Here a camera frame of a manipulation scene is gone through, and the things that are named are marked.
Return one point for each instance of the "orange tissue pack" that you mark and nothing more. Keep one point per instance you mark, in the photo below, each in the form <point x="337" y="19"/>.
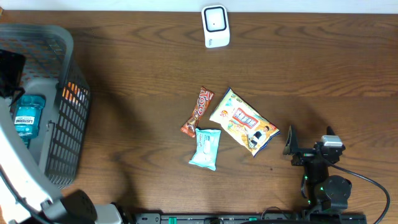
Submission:
<point x="72" y="94"/>

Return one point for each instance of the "teal wet wipes pack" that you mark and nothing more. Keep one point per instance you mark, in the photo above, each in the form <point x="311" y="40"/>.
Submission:
<point x="207" y="148"/>

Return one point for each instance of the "white barcode scanner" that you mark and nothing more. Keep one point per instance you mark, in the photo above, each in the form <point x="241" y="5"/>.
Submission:
<point x="215" y="26"/>

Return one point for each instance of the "yellow snack bag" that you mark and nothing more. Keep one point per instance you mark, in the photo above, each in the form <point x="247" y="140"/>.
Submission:
<point x="243" y="123"/>

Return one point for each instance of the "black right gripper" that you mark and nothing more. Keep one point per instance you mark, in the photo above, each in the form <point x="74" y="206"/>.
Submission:
<point x="291" y="147"/>

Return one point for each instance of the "orange chocolate bar wrapper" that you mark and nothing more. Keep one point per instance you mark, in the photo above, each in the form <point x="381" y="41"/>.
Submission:
<point x="204" y="99"/>

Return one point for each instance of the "teal mouthwash bottle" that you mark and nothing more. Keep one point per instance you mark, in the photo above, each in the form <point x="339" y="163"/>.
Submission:
<point x="27" y="120"/>

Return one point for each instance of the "grey plastic mesh basket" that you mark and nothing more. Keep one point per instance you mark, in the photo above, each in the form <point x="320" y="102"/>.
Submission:
<point x="49" y="66"/>

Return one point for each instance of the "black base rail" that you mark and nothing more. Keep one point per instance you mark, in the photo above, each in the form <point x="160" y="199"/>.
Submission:
<point x="268" y="217"/>

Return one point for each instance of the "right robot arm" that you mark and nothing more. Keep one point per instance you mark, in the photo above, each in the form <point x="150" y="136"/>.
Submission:
<point x="326" y="193"/>

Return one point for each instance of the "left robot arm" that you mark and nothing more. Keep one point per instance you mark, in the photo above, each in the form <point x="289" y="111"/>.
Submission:
<point x="27" y="196"/>

